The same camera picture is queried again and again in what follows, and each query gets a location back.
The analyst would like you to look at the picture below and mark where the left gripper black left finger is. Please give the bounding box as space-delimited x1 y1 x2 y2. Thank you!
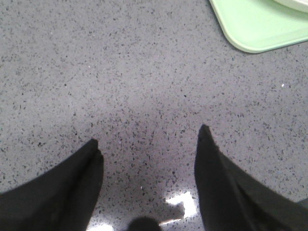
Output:
0 139 103 231

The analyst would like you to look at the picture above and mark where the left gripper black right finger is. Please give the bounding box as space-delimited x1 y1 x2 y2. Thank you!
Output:
194 125 308 231

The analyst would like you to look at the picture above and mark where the white round plate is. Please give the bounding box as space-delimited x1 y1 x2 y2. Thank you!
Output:
275 0 308 13

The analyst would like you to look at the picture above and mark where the light green serving tray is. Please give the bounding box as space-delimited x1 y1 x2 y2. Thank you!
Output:
210 0 308 53

